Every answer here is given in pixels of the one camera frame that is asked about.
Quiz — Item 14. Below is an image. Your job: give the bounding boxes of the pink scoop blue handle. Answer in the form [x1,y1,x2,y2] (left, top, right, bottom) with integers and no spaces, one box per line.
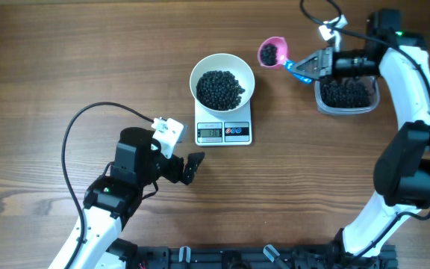
[257,37,313,84]

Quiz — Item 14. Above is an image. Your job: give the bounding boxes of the white bowl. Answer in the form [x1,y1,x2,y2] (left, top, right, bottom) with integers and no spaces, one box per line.
[189,53,255,111]

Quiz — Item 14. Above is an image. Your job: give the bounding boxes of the right black camera cable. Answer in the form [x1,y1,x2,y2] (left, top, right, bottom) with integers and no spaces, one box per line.
[299,0,430,262]

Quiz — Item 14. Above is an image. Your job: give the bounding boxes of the left black camera cable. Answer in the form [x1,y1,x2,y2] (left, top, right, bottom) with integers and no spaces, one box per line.
[60,102,156,269]

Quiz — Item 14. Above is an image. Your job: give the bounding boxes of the black camera cable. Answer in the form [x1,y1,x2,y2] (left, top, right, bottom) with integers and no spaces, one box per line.
[299,0,430,262]
[60,102,156,269]

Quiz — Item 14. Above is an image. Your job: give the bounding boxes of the black beans in bowl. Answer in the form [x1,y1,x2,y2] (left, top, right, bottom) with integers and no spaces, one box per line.
[196,70,245,111]

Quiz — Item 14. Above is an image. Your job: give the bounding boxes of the black beans in scoop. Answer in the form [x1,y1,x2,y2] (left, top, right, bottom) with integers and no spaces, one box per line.
[260,43,278,66]

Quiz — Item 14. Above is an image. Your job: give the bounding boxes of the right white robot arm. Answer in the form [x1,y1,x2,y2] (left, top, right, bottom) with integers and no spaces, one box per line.
[287,9,430,259]

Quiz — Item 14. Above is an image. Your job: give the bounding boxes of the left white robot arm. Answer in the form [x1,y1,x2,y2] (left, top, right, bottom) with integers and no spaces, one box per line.
[50,127,205,268]

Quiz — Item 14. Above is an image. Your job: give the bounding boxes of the white digital kitchen scale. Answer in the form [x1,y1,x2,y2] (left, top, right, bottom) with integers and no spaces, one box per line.
[195,101,252,146]

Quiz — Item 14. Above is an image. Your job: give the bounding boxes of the black beans in container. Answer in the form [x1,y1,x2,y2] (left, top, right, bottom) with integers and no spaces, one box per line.
[320,79,371,108]

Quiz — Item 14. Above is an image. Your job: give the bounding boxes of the clear plastic bean container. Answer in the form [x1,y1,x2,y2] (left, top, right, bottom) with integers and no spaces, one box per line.
[314,77,380,116]

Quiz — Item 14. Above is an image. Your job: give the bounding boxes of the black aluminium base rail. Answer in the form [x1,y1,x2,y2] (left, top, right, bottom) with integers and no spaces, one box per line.
[105,239,399,269]

